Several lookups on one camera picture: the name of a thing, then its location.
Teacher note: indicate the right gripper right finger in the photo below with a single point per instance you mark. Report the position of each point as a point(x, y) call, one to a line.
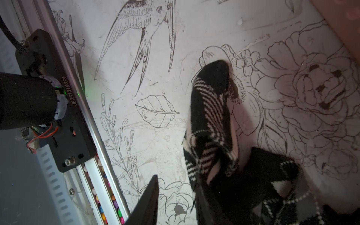
point(208, 210)

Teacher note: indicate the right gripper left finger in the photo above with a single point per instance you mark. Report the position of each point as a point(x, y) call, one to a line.
point(146, 211)

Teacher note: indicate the black white striped sock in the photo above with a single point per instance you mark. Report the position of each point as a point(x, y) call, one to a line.
point(210, 146)

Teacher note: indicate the black plaid sock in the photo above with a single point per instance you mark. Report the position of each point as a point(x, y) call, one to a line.
point(272, 190)

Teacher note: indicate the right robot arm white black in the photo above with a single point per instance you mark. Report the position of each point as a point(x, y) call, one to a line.
point(25, 101)

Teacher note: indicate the pink plastic basket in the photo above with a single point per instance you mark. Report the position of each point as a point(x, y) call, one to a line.
point(343, 17)

